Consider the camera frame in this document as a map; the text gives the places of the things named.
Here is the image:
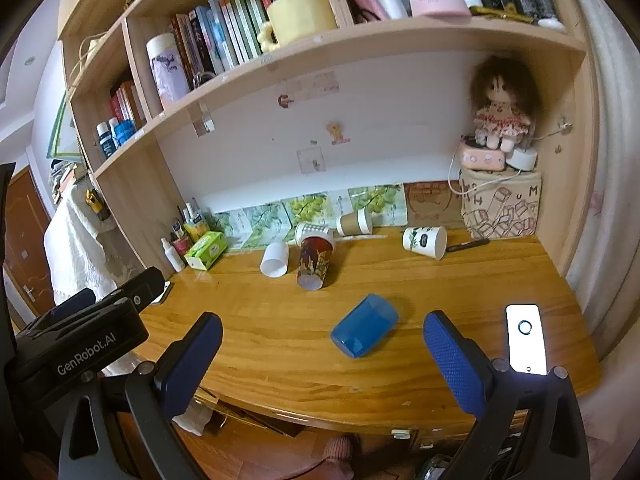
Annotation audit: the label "white smartphone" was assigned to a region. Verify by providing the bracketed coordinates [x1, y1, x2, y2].
[505, 303, 549, 376]

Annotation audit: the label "green leaf picture card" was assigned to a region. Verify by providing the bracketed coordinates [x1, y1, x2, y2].
[285, 192, 335, 227]
[243, 204, 293, 241]
[347, 184, 407, 225]

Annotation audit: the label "brown wooden door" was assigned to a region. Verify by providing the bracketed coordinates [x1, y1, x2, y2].
[2, 166, 57, 328]

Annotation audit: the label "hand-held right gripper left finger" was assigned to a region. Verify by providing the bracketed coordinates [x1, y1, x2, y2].
[59, 311, 224, 480]

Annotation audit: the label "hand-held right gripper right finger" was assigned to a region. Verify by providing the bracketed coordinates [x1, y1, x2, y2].
[422, 310, 592, 480]

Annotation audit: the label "white cup with dark rim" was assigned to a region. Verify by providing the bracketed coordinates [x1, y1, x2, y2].
[294, 222, 334, 247]

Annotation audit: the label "plain white paper cup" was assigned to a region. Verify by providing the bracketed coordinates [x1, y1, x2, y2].
[259, 241, 289, 278]

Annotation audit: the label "pink fuzzy slipper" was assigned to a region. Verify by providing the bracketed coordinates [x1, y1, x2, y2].
[314, 434, 362, 480]

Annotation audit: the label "white cable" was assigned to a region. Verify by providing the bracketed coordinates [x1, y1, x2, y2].
[446, 134, 522, 197]

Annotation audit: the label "small white spray bottle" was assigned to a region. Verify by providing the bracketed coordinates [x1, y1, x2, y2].
[160, 237, 186, 273]

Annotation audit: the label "black pen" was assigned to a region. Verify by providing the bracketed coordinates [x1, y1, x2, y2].
[446, 239, 491, 253]

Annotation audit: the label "brown sleeve paper cup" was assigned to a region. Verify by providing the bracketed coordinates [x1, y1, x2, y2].
[336, 209, 374, 237]

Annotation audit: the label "pink fuzzy pouch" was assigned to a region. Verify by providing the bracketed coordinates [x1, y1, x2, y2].
[343, 0, 391, 24]

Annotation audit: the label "green tissue box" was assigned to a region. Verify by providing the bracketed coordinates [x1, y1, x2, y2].
[184, 230, 228, 272]

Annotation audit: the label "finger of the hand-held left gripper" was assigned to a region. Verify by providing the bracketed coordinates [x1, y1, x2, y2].
[46, 288, 99, 320]
[116, 267, 167, 307]

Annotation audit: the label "white lace cloth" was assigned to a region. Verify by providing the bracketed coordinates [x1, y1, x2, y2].
[43, 182, 143, 306]

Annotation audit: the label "printed cardboard box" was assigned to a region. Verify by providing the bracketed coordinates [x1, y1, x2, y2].
[459, 167, 544, 241]

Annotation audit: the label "dark picture print cup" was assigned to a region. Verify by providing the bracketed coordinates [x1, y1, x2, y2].
[296, 234, 336, 292]

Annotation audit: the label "white leaf print cup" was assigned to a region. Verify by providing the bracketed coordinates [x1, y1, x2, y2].
[402, 225, 448, 261]

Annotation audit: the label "white curtain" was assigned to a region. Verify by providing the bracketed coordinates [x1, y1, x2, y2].
[562, 0, 640, 361]

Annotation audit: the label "dark blue bottle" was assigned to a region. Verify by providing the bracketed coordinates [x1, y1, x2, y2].
[96, 122, 117, 157]

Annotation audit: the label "yellow mug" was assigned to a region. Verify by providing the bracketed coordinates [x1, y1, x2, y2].
[257, 0, 339, 52]

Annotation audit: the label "pink power strip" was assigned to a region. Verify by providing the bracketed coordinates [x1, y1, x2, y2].
[460, 140, 506, 172]

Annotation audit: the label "purple white thermos bottle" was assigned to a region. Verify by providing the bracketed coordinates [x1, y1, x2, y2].
[146, 33, 191, 110]

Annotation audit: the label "brown picture card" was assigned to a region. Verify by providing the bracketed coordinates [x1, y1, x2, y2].
[403, 181, 463, 230]

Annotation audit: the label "wooden bookshelf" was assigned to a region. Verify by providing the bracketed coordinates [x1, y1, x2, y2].
[56, 0, 602, 281]

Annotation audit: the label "brown haired doll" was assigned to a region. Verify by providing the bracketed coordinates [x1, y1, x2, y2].
[469, 54, 540, 154]

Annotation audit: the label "white round device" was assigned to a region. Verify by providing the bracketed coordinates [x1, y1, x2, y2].
[507, 147, 538, 174]

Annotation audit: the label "row of books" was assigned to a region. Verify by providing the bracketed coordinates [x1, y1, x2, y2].
[171, 0, 332, 77]

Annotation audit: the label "light blue bottle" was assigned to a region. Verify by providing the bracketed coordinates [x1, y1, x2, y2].
[113, 118, 137, 147]

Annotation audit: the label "blue plastic cup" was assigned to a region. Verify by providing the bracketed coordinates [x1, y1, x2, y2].
[330, 294, 400, 359]

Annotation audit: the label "red spined books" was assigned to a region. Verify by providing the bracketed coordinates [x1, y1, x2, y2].
[109, 80, 147, 128]

